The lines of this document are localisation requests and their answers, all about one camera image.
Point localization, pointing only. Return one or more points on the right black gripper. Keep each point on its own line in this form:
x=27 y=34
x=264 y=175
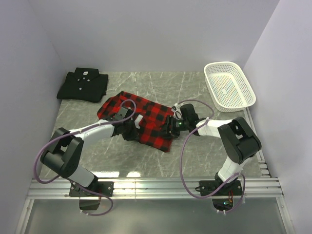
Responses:
x=170 y=121

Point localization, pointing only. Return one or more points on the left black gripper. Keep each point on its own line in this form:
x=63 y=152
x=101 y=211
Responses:
x=134 y=135

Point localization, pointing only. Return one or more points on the red black plaid shirt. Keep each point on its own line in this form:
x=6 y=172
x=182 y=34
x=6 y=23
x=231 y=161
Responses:
x=154 y=116

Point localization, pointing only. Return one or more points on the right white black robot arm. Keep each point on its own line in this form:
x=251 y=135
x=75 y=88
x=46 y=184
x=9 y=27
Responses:
x=238 y=139

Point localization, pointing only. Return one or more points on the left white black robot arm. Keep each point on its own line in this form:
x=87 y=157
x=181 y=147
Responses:
x=63 y=152

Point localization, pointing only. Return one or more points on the folded black button shirt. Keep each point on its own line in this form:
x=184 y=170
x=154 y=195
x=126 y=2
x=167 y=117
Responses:
x=86 y=84

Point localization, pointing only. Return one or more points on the white plastic mesh basket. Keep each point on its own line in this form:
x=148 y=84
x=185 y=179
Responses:
x=228 y=86

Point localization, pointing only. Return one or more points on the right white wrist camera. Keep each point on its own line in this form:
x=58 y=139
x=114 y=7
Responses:
x=176 y=110

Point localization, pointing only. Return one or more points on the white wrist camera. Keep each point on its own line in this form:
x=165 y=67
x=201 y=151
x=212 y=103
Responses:
x=176 y=110
x=138 y=120

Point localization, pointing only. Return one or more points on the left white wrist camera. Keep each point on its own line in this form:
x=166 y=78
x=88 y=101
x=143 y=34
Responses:
x=138 y=120

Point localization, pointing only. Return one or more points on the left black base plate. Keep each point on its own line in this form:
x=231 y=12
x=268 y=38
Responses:
x=100 y=187

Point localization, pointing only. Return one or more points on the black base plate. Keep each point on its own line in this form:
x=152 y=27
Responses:
x=208 y=186
x=100 y=187

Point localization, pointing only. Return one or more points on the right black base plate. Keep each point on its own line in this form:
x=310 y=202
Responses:
x=208 y=186

